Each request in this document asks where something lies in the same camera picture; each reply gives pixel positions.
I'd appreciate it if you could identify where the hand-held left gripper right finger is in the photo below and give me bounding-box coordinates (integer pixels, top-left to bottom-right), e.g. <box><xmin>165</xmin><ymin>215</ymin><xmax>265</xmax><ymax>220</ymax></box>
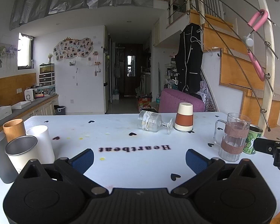
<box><xmin>170</xmin><ymin>148</ymin><xmax>265</xmax><ymax>197</ymax></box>

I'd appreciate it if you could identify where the black jacket with white trim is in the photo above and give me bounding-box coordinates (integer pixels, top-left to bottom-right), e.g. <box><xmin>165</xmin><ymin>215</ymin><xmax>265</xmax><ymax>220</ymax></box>
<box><xmin>174</xmin><ymin>23</ymin><xmax>204</xmax><ymax>94</ymax></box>

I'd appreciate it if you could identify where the tall white cup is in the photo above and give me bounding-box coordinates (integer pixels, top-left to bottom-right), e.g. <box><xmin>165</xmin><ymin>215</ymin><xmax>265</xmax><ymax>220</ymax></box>
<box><xmin>26</xmin><ymin>125</ymin><xmax>55</xmax><ymax>164</ymax></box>

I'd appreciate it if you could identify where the small fish tank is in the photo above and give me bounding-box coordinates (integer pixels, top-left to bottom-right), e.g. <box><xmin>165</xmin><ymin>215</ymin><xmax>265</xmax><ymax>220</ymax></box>
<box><xmin>39</xmin><ymin>63</ymin><xmax>55</xmax><ymax>73</ymax></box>

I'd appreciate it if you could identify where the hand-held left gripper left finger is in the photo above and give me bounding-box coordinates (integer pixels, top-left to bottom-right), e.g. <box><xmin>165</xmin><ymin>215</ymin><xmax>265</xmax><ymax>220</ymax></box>
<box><xmin>19</xmin><ymin>148</ymin><xmax>109</xmax><ymax>197</ymax></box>

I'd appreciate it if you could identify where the kitchen counter with cabinets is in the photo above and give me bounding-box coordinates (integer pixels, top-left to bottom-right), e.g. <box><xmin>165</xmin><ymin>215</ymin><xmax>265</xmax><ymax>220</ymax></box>
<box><xmin>0</xmin><ymin>94</ymin><xmax>59</xmax><ymax>134</ymax></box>

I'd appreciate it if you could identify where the wooden staircase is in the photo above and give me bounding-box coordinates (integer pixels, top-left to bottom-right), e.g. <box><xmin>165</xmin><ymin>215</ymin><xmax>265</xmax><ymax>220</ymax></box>
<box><xmin>189</xmin><ymin>9</ymin><xmax>274</xmax><ymax>126</ymax></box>

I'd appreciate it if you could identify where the dark entrance door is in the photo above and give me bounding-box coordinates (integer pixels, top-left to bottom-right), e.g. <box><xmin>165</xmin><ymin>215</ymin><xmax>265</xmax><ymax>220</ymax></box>
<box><xmin>124</xmin><ymin>44</ymin><xmax>139</xmax><ymax>97</ymax></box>

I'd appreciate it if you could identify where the window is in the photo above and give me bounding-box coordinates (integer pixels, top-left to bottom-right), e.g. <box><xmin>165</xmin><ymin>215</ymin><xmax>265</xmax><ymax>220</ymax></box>
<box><xmin>17</xmin><ymin>32</ymin><xmax>34</xmax><ymax>70</ymax></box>

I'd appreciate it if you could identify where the small white appliance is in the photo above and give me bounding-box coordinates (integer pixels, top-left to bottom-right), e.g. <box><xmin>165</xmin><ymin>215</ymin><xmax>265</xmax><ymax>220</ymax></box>
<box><xmin>24</xmin><ymin>88</ymin><xmax>35</xmax><ymax>102</ymax></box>

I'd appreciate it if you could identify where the pink thigh exerciser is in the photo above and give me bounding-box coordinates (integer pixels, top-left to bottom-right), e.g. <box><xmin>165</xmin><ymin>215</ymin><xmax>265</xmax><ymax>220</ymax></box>
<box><xmin>242</xmin><ymin>9</ymin><xmax>269</xmax><ymax>82</ymax></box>

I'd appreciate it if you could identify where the purple upholstered chair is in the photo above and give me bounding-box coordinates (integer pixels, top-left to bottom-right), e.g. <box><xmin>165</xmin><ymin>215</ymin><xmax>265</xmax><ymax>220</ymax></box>
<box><xmin>158</xmin><ymin>88</ymin><xmax>205</xmax><ymax>113</ymax></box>

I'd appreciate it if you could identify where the grey silver curtain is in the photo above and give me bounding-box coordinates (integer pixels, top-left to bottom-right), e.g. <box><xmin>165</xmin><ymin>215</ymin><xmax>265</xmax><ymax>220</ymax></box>
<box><xmin>10</xmin><ymin>0</ymin><xmax>154</xmax><ymax>30</ymax></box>

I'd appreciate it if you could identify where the white stair post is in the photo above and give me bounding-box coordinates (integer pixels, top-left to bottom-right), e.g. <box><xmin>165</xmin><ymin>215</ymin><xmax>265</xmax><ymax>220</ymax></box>
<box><xmin>257</xmin><ymin>0</ymin><xmax>280</xmax><ymax>132</ymax></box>

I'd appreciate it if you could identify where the glass mug with brown tape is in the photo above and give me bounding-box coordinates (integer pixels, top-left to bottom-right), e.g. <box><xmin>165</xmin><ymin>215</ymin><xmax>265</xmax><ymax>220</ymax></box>
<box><xmin>213</xmin><ymin>113</ymin><xmax>251</xmax><ymax>163</ymax></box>

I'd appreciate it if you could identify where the dark trash bin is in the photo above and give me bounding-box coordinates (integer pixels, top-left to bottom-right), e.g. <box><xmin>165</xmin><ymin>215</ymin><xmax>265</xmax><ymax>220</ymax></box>
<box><xmin>54</xmin><ymin>105</ymin><xmax>66</xmax><ymax>116</ymax></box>

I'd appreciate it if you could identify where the red cardboard box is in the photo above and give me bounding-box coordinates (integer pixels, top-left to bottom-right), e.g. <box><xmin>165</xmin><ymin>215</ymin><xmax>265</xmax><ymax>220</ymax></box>
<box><xmin>137</xmin><ymin>95</ymin><xmax>154</xmax><ymax>111</ymax></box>

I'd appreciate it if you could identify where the green printed tin can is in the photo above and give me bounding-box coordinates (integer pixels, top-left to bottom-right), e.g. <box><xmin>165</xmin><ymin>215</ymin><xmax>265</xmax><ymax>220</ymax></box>
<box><xmin>242</xmin><ymin>124</ymin><xmax>264</xmax><ymax>155</ymax></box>

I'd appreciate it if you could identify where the hanging tote bag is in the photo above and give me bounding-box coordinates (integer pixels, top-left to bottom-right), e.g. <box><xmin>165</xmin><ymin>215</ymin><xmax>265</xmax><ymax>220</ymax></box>
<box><xmin>113</xmin><ymin>63</ymin><xmax>121</xmax><ymax>79</ymax></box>

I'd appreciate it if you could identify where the wooden cup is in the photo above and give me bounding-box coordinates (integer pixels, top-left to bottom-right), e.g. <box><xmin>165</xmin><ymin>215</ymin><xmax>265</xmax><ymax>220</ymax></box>
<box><xmin>2</xmin><ymin>119</ymin><xmax>26</xmax><ymax>143</ymax></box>

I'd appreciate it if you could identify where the white drawer organizer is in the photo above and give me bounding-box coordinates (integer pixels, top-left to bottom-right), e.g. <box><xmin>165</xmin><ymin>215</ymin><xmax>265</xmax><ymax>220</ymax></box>
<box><xmin>39</xmin><ymin>72</ymin><xmax>55</xmax><ymax>87</ymax></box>

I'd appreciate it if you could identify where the metal stair railing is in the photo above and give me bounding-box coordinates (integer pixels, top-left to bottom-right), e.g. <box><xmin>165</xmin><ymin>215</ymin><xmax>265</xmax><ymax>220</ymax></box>
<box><xmin>167</xmin><ymin>0</ymin><xmax>280</xmax><ymax>132</ymax></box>

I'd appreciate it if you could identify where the cloud-shaped photo board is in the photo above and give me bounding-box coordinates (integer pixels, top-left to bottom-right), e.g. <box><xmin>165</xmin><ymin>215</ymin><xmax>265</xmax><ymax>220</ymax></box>
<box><xmin>53</xmin><ymin>37</ymin><xmax>94</xmax><ymax>62</ymax></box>

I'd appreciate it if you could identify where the clear glass goblet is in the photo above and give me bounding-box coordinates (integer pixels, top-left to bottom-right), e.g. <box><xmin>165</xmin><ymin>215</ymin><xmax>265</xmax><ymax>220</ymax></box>
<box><xmin>137</xmin><ymin>110</ymin><xmax>174</xmax><ymax>135</ymax></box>

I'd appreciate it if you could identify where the brown and white paper cup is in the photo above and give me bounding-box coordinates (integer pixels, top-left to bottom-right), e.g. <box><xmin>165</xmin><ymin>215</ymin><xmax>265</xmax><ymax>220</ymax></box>
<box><xmin>174</xmin><ymin>102</ymin><xmax>194</xmax><ymax>132</ymax></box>

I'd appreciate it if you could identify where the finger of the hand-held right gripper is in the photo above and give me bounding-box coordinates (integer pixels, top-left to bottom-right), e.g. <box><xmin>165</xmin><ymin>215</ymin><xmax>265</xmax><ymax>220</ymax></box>
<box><xmin>253</xmin><ymin>138</ymin><xmax>280</xmax><ymax>168</ymax></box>

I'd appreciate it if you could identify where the flat white box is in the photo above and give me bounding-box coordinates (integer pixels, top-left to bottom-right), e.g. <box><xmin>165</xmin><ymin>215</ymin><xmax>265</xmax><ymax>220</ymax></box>
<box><xmin>11</xmin><ymin>101</ymin><xmax>32</xmax><ymax>110</ymax></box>

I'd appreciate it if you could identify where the washing machine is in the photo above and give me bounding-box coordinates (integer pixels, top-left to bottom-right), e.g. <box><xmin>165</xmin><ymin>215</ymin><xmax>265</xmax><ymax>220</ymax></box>
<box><xmin>140</xmin><ymin>73</ymin><xmax>152</xmax><ymax>97</ymax></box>

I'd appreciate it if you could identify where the wall poster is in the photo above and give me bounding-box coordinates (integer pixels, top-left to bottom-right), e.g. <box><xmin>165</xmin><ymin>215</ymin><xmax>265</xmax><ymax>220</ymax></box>
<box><xmin>0</xmin><ymin>42</ymin><xmax>17</xmax><ymax>69</ymax></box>

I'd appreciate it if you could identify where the white metal cup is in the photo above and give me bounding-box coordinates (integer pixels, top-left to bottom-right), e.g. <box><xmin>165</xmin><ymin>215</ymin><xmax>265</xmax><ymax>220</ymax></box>
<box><xmin>5</xmin><ymin>135</ymin><xmax>39</xmax><ymax>175</ymax></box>

